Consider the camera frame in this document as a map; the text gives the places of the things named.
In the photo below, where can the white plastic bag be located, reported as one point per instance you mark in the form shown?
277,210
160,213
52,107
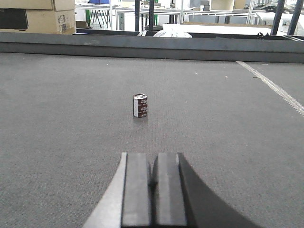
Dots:
171,33

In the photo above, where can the small brown cylindrical capacitor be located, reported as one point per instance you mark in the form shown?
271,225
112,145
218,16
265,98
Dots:
140,106

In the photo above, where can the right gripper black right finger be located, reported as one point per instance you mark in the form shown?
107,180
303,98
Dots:
182,199

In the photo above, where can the cardboard box with label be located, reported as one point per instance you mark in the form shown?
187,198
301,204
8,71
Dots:
38,16

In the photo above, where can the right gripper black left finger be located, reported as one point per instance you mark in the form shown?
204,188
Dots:
126,202

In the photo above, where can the grey table edge rail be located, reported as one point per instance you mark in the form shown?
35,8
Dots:
211,49

